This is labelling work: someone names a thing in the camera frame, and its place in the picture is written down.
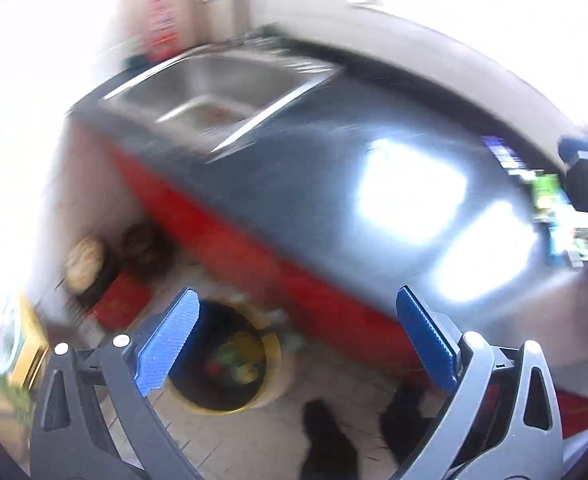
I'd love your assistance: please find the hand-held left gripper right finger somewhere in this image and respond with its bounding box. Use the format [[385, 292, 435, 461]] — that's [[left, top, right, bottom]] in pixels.
[[389, 285, 565, 480]]

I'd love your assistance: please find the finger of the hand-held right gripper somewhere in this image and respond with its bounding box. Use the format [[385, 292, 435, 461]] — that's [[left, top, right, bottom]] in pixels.
[[560, 132, 588, 163]]

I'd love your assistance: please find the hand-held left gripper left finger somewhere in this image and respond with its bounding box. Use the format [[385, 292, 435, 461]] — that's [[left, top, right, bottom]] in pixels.
[[30, 287, 202, 480]]

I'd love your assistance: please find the green snack packet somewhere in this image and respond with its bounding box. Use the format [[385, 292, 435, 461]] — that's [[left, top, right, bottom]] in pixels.
[[529, 172, 572, 223]]

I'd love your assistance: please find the black bin with yellow rim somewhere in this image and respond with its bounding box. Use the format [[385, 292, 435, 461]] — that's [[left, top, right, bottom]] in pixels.
[[166, 297, 295, 416]]

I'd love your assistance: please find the dark blue snack packet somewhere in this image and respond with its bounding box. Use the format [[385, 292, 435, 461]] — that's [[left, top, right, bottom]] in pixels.
[[481, 135, 532, 178]]

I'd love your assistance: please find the blue and white snack packet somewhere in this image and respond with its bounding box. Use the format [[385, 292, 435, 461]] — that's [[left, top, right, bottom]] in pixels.
[[546, 212, 588, 268]]

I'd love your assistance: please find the red box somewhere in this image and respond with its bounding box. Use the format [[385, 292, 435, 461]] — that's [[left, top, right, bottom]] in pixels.
[[94, 275, 152, 331]]

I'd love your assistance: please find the yellow green wrapper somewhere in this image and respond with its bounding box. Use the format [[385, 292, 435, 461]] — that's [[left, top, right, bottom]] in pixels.
[[231, 360, 262, 383]]

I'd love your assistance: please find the dark round pot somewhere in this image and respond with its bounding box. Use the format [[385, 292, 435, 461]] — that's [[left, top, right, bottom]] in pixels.
[[121, 222, 169, 267]]

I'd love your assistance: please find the red cabinet front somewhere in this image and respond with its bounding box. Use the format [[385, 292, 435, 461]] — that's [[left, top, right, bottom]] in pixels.
[[108, 145, 588, 426]]

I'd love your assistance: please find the person's left leg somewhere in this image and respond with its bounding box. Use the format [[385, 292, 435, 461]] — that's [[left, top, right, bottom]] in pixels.
[[301, 397, 359, 480]]

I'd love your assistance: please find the yellow box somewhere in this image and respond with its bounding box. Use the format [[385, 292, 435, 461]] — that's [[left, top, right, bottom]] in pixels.
[[4, 295, 50, 391]]

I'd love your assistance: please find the stainless steel sink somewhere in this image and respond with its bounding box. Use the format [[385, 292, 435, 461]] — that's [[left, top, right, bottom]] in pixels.
[[98, 52, 345, 153]]

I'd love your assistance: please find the red bottle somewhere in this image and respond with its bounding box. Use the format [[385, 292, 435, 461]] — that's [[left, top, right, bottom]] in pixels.
[[146, 0, 182, 58]]

